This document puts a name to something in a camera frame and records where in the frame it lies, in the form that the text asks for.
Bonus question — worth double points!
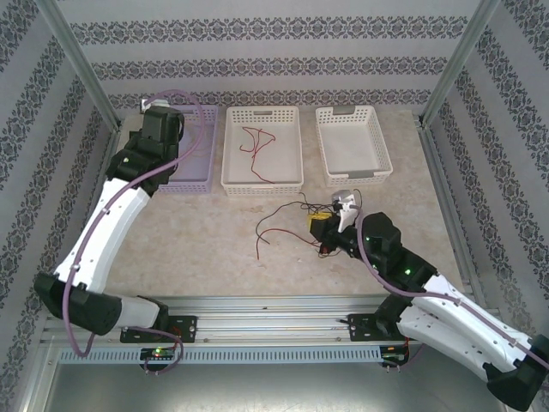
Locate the slotted grey cable duct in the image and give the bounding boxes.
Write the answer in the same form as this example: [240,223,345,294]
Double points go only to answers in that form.
[57,346,383,365]

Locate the aluminium frame post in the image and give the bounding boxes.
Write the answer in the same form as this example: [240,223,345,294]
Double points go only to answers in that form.
[418,0,511,130]
[36,0,124,132]

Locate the aluminium side rail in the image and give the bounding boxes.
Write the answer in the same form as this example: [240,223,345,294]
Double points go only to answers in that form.
[418,122,489,309]
[59,128,124,304]

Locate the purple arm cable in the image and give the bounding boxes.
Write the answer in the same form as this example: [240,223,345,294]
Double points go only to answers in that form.
[349,205,549,370]
[63,88,205,377]

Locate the wide white plastic basket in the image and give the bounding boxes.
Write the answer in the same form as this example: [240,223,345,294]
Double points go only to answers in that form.
[220,106,306,198]

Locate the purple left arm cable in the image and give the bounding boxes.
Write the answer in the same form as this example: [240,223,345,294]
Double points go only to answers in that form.
[63,88,205,377]

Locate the purple plastic basket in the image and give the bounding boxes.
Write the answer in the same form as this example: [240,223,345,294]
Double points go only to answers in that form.
[157,104,220,197]

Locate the orange wire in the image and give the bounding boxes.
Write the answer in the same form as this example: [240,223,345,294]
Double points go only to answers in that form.
[188,124,215,160]

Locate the white basket grey handles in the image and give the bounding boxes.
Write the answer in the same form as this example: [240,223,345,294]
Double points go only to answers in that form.
[315,106,395,189]

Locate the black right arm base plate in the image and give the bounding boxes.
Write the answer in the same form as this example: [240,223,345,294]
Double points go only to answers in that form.
[347,312,413,343]

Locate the metal sheet panel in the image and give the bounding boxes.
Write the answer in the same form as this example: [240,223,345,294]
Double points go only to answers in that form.
[25,342,531,412]

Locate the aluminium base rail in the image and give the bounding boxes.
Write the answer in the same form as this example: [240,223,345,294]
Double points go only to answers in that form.
[40,294,503,345]

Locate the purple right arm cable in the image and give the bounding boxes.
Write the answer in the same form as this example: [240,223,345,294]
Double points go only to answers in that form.
[349,205,549,370]

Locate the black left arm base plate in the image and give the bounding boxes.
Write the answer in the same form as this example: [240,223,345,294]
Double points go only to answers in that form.
[119,315,199,344]

